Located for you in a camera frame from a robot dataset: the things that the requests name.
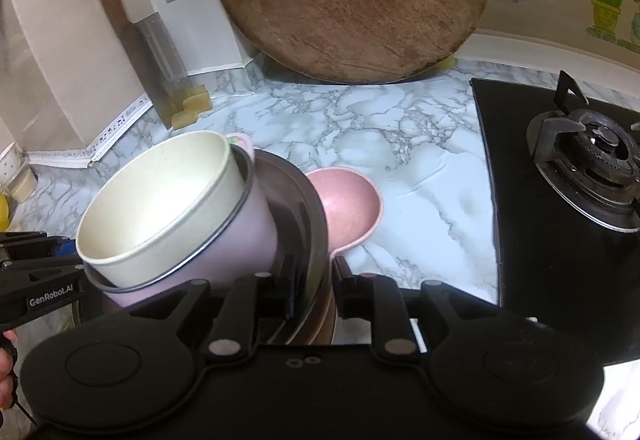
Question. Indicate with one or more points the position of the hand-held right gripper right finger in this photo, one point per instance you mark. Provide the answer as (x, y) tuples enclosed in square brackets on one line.
[(345, 290)]

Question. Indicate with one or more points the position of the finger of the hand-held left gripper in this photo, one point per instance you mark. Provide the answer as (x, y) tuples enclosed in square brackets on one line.
[(35, 245), (45, 270)]

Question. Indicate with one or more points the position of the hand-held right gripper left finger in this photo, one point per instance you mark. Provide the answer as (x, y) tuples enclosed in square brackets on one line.
[(290, 290)]

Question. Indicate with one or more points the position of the pink steel-lined cup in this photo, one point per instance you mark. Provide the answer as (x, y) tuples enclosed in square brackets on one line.
[(250, 240)]

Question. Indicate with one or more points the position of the stainless steel bowl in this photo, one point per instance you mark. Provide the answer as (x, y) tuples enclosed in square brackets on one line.
[(295, 220)]

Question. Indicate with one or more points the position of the pink divided plate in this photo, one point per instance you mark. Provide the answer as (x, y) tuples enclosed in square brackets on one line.
[(345, 210)]

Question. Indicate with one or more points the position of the cream bowl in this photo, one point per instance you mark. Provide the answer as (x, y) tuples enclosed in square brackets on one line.
[(165, 200)]

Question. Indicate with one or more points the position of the person's left hand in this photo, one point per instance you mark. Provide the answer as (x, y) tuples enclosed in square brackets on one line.
[(4, 370)]

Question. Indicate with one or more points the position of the yellow printed bowl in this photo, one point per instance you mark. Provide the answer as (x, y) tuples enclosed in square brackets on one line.
[(4, 212)]

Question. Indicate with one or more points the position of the clear plastic container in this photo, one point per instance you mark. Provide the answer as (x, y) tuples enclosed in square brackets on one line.
[(25, 187)]

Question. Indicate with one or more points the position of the white floral bowl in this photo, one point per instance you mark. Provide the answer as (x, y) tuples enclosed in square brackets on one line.
[(10, 164)]

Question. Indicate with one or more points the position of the black gas stove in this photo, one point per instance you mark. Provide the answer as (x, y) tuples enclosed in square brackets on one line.
[(540, 270)]

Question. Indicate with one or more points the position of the pale yellow sponge pieces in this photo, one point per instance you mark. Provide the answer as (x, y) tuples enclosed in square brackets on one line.
[(192, 104)]

